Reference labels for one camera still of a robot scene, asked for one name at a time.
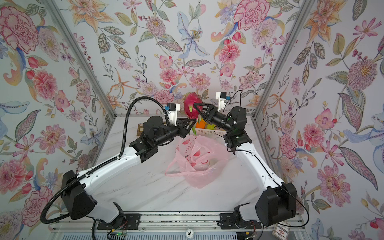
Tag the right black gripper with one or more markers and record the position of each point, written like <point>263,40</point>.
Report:
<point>213,112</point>

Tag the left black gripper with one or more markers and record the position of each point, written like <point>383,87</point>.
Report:
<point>183,126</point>

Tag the red dragon fruit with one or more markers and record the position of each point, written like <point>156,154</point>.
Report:
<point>189,108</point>

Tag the green fruit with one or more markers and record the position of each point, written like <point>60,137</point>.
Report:
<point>210,127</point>

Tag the pink plastic bag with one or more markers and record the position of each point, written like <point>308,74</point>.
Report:
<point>199,160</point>

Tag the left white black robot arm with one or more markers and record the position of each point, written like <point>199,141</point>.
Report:
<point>80,200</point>

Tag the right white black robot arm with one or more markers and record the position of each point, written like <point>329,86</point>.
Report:
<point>277,202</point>

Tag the white plastic basket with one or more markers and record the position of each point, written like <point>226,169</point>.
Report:
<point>204,132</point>

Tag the wooden chessboard box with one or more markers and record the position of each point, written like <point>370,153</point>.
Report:
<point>140,129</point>

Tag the round white numbered tag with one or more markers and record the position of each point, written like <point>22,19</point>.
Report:
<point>190,234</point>

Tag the small card box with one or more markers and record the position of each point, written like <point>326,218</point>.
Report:
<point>281,232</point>

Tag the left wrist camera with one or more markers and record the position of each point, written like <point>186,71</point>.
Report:
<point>172,110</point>

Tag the aluminium front rail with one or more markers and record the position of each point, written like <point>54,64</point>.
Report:
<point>170,222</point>

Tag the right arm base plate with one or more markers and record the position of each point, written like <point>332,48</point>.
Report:
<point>234,221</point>

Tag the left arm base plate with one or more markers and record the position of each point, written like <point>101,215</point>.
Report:
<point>128,222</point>

